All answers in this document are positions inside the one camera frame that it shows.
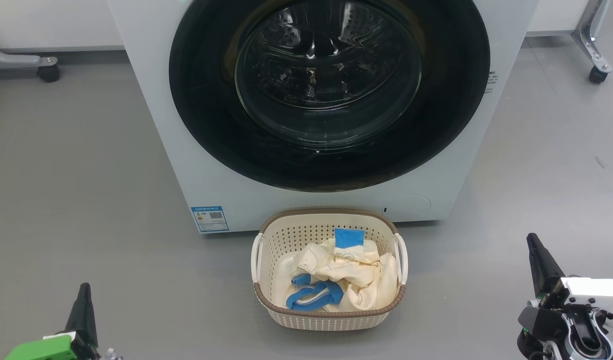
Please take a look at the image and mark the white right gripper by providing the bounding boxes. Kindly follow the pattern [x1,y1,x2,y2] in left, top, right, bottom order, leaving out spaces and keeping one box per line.
[526,232,613,360]

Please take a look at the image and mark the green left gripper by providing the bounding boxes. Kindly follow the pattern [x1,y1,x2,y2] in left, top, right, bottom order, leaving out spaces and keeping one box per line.
[4,282,102,360]

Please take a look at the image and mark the cream garment with blue patch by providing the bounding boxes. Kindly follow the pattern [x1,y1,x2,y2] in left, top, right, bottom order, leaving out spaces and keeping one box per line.
[292,228,387,288]

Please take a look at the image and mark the black round glass washer door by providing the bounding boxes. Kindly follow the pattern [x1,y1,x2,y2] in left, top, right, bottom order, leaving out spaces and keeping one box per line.
[169,0,491,193]

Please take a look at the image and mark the cream garment with blue straps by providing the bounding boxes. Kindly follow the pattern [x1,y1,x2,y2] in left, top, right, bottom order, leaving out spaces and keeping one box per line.
[286,252,398,312]

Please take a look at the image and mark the white front-load washing machine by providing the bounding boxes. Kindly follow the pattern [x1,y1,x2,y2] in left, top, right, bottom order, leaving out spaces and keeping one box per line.
[106,0,540,235]

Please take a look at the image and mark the round white filter cover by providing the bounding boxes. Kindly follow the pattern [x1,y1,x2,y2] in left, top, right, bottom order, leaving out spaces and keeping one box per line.
[381,196,431,221]

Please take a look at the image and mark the blue energy label sticker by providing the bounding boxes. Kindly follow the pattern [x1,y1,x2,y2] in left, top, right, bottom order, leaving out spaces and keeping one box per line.
[190,205,230,233]

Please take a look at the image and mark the cream perforated basket brown rim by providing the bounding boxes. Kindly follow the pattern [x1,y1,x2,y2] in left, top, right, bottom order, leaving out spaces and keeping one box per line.
[250,207,409,332]

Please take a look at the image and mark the grey metal leg with caster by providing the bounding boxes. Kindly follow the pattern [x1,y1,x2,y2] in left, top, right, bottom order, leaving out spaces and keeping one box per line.
[0,47,61,83]
[571,0,613,84]

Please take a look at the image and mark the white partition panel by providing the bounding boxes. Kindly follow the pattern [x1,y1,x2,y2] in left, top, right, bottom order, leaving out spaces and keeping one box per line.
[526,0,613,37]
[0,0,125,51]

